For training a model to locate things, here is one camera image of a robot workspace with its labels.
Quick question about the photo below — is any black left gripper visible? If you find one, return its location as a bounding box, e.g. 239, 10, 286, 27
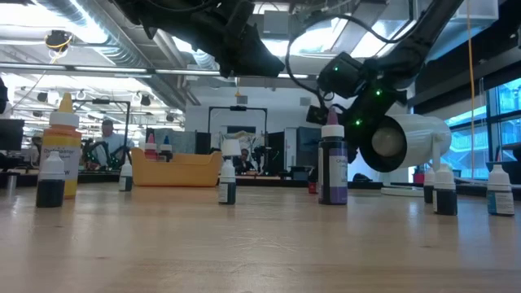
136, 0, 286, 77

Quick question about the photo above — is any small white-capped dropper bottle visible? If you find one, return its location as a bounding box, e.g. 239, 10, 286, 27
217, 158, 238, 206
422, 167, 436, 204
35, 151, 66, 208
118, 161, 134, 192
432, 164, 458, 216

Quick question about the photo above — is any yellow hanging cord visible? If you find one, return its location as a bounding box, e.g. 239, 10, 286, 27
466, 0, 477, 178

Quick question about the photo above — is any large pink food coloring bottle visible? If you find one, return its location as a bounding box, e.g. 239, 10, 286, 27
144, 133, 159, 162

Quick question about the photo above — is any yellow plastic basket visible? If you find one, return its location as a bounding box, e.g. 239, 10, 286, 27
130, 147, 223, 188

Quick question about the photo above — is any small blue-label dropper bottle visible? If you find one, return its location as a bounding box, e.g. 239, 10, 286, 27
487, 164, 515, 216

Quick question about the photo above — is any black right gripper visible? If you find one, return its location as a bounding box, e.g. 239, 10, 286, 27
341, 87, 408, 164

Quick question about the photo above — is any black ceiling dome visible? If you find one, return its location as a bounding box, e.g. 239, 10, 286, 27
44, 29, 73, 53

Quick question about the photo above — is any large blue food coloring bottle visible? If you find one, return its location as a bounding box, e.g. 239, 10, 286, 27
159, 135, 173, 163

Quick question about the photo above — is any dark cabinet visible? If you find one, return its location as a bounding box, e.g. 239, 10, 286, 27
296, 126, 322, 180

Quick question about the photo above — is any white shaded table lamp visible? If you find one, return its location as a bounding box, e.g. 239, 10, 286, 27
221, 138, 242, 160

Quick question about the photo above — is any person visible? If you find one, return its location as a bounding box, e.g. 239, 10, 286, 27
91, 119, 135, 170
233, 148, 256, 175

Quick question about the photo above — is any black aluminium table frame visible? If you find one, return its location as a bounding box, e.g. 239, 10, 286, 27
0, 170, 521, 201

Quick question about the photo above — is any grey ceiling box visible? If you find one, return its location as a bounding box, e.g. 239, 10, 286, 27
263, 10, 291, 36

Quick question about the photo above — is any long ceiling light strip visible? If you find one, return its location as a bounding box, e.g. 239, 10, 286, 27
0, 63, 310, 81

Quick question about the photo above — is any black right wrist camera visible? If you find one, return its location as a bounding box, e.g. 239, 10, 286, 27
305, 103, 331, 125

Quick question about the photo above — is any large yellow food coloring bottle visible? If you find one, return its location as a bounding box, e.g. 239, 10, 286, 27
39, 92, 82, 199

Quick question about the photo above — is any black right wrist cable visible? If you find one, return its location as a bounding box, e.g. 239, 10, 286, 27
284, 14, 412, 109

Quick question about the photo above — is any black monitor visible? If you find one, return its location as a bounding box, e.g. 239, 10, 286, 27
0, 118, 25, 152

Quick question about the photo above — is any black gantry frame with camera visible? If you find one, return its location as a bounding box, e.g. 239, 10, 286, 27
208, 105, 269, 164

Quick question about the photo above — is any large purple food coloring bottle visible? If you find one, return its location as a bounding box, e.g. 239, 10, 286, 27
317, 106, 349, 206

